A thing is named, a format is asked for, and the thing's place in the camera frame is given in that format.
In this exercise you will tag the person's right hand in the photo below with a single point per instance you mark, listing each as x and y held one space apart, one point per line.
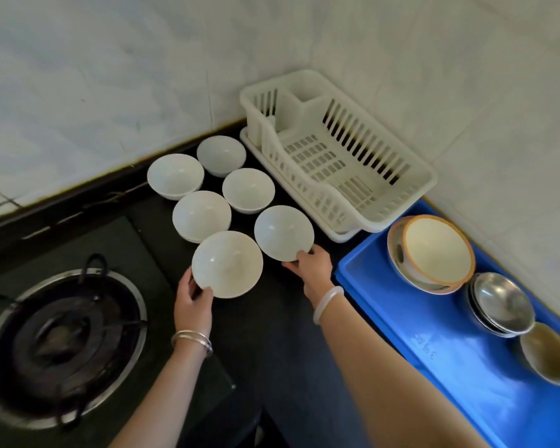
316 271

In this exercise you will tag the person's left hand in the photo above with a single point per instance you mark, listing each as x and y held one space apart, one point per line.
191 312

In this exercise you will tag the person's right thumb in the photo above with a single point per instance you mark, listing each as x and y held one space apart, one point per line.
291 265

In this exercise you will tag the person's left thumb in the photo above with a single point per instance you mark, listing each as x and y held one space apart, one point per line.
206 294

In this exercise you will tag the white porcelain bowl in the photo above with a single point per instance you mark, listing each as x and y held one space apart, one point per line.
227 264
283 232

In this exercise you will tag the person's left forearm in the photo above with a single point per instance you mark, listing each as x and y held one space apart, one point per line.
168 396

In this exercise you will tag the person's right forearm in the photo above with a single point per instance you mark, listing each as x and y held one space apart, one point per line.
382 382

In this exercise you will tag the pale jade bangle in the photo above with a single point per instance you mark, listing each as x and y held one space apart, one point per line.
325 305

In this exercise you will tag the cluster of white bowls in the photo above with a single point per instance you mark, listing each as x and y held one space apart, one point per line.
200 214

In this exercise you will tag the black glass gas stove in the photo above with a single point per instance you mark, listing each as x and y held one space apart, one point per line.
121 247

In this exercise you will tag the patterned enamel bowl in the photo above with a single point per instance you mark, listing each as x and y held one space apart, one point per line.
396 256

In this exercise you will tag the black iron pan support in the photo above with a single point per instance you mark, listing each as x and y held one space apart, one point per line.
95 265

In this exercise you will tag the white plastic dish rack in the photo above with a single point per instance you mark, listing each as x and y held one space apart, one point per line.
336 153

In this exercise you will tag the orange-rimmed enamel bowl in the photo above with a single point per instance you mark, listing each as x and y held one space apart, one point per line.
436 249

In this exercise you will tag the black burner head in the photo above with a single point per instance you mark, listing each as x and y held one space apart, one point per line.
60 342

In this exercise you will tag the blue plastic tray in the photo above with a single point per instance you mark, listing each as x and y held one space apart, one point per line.
448 359

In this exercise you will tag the stainless steel bowl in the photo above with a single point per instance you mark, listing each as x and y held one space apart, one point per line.
477 317
503 300
548 354

